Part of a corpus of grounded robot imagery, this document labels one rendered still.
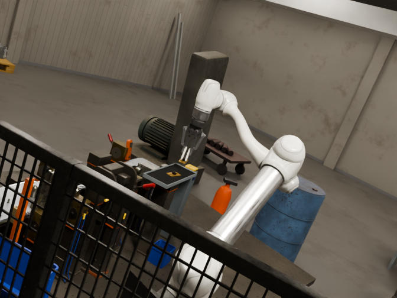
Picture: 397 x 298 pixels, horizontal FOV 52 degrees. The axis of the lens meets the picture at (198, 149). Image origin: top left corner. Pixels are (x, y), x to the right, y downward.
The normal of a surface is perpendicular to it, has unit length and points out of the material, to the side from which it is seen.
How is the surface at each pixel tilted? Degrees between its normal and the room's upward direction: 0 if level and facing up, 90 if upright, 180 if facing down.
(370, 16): 90
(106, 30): 90
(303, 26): 90
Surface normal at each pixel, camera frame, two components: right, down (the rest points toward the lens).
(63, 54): 0.72, 0.42
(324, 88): -0.61, -0.02
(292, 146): 0.09, -0.61
